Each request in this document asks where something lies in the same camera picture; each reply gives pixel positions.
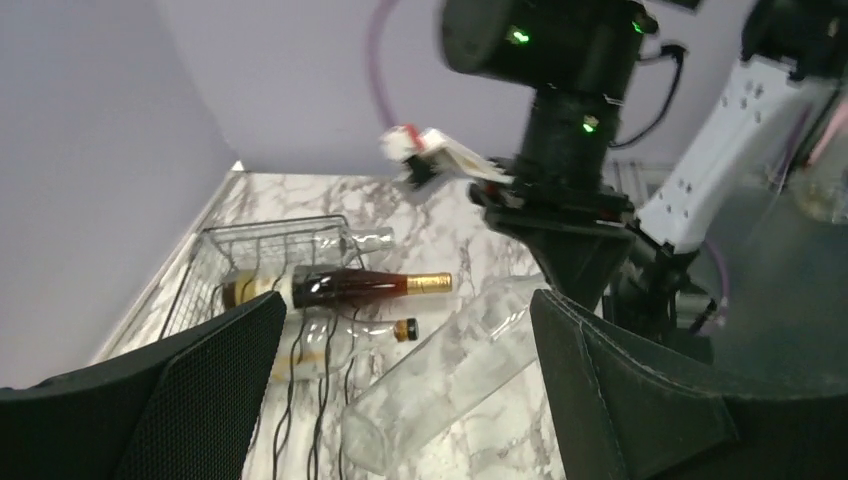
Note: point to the clear glass bottle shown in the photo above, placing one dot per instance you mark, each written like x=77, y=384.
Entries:
x=477, y=350
x=340, y=245

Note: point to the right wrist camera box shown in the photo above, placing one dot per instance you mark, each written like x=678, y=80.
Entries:
x=427, y=157

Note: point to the clear bottle black cap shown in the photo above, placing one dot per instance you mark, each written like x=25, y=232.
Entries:
x=314, y=348

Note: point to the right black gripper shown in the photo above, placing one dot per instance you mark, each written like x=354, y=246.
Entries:
x=579, y=238

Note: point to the red wine gold cap bottle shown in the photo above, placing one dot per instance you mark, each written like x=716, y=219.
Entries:
x=303, y=286

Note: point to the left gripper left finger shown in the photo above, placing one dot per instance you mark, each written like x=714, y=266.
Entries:
x=183, y=407

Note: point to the black wire wine rack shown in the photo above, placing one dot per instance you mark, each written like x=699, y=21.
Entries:
x=296, y=435

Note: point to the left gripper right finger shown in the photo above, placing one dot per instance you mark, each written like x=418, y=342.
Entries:
x=624, y=407

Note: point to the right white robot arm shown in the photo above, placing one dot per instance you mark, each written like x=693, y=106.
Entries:
x=594, y=92

